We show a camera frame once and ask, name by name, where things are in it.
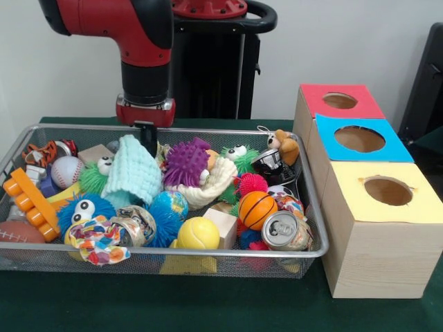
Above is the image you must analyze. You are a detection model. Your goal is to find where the blue fuzzy toy with eyes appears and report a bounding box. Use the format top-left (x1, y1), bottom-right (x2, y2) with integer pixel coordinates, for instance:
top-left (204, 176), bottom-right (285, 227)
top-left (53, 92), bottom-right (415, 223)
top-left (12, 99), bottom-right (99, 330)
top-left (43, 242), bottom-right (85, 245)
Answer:
top-left (57, 194), bottom-right (117, 236)

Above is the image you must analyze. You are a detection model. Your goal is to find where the purple spiky ball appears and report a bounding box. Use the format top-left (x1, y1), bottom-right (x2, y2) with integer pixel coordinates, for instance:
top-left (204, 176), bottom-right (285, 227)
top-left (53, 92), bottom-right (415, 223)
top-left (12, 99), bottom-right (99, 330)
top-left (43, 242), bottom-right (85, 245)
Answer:
top-left (163, 137), bottom-right (212, 189)

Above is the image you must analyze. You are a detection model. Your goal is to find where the black office chair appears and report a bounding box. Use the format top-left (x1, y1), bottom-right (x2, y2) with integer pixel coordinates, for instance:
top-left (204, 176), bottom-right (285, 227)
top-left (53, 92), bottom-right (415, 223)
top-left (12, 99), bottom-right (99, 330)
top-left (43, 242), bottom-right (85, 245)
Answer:
top-left (398, 23), bottom-right (443, 156)

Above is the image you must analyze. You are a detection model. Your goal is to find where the small brown football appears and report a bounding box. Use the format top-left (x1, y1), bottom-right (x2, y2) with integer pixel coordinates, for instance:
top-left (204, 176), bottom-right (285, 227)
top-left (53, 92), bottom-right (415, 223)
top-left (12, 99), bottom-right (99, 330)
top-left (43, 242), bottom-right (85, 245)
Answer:
top-left (0, 221), bottom-right (42, 244)

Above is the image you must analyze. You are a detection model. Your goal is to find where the mint green knitted cloth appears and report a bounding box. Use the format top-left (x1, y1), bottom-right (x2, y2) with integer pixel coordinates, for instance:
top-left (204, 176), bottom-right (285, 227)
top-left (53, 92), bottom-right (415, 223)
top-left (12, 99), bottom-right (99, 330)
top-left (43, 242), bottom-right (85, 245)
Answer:
top-left (102, 135), bottom-right (164, 208)

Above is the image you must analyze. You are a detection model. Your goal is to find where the small orange basketball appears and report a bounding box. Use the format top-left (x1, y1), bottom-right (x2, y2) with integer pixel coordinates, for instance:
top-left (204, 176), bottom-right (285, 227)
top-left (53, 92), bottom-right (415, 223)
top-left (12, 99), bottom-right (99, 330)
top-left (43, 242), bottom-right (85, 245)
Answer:
top-left (238, 191), bottom-right (278, 231)

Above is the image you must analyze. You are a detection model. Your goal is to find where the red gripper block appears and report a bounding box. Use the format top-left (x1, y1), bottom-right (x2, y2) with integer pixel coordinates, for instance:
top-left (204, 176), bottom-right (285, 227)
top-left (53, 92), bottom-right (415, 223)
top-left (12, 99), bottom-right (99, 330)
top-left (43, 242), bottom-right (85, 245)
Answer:
top-left (115, 102), bottom-right (177, 159)

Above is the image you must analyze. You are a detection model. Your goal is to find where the orange plastic building block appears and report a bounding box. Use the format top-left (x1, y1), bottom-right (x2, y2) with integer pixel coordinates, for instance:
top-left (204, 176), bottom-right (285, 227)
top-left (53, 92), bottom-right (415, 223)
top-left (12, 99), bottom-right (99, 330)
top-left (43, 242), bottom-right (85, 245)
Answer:
top-left (2, 168), bottom-right (62, 240)

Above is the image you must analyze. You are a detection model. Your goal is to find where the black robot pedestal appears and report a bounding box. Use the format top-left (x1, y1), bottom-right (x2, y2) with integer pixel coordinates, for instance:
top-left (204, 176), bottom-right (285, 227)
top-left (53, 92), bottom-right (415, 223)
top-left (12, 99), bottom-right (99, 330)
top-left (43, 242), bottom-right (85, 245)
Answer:
top-left (170, 0), bottom-right (278, 120)

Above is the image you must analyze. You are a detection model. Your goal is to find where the wooden box with three holes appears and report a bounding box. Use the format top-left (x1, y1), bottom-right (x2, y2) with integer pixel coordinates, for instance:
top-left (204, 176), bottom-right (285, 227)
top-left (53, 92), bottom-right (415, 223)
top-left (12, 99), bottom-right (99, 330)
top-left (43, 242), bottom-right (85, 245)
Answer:
top-left (292, 84), bottom-right (443, 299)

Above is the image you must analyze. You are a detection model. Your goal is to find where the dark green table cloth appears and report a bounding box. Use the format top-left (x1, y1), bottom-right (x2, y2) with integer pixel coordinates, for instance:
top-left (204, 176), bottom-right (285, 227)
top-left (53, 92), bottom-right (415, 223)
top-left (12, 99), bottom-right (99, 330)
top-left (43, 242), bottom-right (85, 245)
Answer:
top-left (0, 116), bottom-right (443, 332)

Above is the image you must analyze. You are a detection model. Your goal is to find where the white baseball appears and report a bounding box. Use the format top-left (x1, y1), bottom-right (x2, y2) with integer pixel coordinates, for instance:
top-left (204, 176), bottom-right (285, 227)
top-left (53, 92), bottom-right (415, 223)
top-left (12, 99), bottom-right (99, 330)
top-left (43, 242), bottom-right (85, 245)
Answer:
top-left (50, 156), bottom-right (85, 190)

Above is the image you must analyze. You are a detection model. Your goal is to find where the clear mesh bin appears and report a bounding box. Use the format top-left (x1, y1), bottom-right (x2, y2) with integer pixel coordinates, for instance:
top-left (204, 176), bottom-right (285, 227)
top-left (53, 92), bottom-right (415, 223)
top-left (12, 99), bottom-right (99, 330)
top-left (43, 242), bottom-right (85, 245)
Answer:
top-left (0, 123), bottom-right (329, 279)

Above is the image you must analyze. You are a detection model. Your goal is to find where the silver drink can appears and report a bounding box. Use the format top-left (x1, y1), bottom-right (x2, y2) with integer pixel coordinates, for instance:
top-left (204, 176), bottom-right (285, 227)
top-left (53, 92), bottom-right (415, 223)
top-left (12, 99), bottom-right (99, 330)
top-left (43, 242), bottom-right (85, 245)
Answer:
top-left (262, 211), bottom-right (313, 252)

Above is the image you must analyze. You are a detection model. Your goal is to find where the yellow tennis ball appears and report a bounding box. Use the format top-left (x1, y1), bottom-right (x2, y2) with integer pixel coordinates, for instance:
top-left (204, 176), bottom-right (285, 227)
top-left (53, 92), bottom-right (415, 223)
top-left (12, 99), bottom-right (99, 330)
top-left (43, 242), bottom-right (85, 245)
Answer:
top-left (177, 216), bottom-right (221, 251)

